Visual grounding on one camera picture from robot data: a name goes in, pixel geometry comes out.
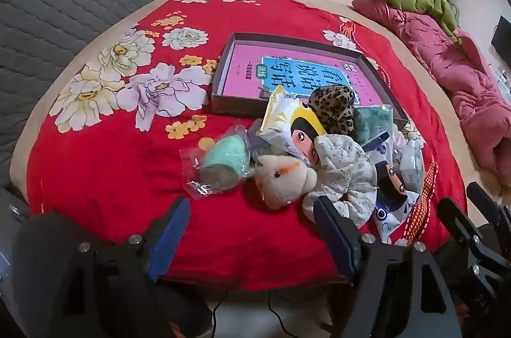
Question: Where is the yellow cartoon face packet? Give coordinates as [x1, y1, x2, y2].
[255, 85, 328, 163]

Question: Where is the leopard print scrunchie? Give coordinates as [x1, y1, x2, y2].
[309, 86, 358, 141]

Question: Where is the pink quilt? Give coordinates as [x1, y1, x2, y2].
[351, 0, 511, 187]

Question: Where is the green tissue pack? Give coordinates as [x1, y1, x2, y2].
[353, 104, 396, 145]

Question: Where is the plush bunny purple dress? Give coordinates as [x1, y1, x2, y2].
[245, 118, 320, 210]

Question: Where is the white floral scrunchie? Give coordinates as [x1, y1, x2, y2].
[301, 134, 378, 229]

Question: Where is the blue cartoon face packet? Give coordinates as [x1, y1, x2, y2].
[361, 131, 424, 245]

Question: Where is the shallow grey cardboard box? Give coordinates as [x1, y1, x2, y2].
[210, 32, 410, 131]

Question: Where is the bagged mint green cloth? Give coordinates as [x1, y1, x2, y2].
[179, 124, 256, 199]

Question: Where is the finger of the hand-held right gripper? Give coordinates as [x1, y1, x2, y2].
[437, 198, 500, 275]
[466, 182, 511, 243]

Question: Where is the black cable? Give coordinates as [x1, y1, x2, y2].
[211, 290, 229, 338]
[267, 290, 304, 338]

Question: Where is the pale plastic packet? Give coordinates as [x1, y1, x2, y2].
[395, 140, 424, 195]

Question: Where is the red floral blanket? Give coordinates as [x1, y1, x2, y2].
[26, 0, 468, 293]

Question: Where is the black television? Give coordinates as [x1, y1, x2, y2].
[490, 16, 511, 55]

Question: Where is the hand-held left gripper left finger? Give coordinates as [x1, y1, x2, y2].
[56, 196, 192, 338]

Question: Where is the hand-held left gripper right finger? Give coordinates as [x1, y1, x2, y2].
[312, 196, 464, 338]

